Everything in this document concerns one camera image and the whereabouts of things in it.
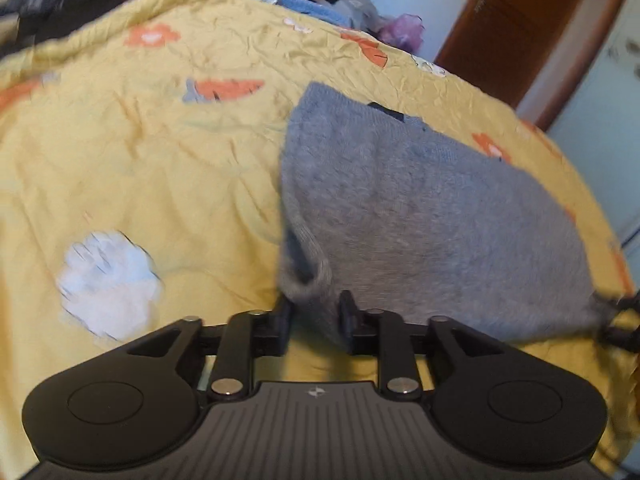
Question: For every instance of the brown wooden door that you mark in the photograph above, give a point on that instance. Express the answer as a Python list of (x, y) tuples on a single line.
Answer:
[(530, 54)]

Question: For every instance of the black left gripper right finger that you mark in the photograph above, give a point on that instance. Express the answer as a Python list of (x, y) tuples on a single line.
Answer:
[(488, 399)]

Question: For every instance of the grey knit sweater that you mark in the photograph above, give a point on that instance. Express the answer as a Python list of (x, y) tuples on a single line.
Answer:
[(410, 220)]

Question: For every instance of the white wardrobe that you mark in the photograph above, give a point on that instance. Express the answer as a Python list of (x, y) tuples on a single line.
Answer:
[(598, 130)]

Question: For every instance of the yellow patterned quilt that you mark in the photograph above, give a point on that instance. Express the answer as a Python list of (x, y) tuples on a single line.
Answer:
[(164, 121)]

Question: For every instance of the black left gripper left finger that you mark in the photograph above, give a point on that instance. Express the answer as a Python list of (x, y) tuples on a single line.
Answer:
[(129, 405)]

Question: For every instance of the pink plastic bag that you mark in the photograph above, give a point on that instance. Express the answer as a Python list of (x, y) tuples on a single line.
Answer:
[(404, 33)]

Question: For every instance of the light blue folded cloth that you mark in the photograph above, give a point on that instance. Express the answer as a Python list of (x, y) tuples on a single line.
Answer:
[(316, 10)]

